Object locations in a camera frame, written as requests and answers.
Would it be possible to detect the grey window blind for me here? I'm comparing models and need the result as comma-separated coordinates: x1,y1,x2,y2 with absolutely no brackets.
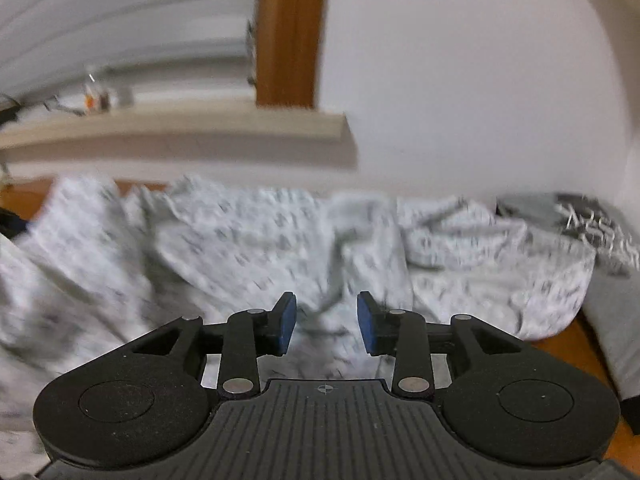
0,0,263,96

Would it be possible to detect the clear plastic clip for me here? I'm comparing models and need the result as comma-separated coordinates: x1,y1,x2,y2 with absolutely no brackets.
246,19,257,86

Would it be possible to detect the beige window sill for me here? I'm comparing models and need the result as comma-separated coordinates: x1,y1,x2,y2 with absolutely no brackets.
0,110,358,171

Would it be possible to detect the white patterned shirt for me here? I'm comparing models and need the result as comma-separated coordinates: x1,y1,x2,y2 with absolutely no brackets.
0,175,598,480

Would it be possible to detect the glass jar with orange label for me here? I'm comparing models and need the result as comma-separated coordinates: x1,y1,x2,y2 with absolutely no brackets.
82,67,133,111

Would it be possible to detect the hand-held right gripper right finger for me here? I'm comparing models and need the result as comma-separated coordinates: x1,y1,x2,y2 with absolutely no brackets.
356,292,521,401

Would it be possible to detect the wooden window frame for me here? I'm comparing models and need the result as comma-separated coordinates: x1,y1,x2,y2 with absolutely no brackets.
255,0,331,110

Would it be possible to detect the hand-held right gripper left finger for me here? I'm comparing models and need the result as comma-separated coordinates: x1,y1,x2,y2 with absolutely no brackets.
134,292,298,401

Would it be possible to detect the grey printed t-shirt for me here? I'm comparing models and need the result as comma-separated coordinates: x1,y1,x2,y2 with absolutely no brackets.
495,192,640,401

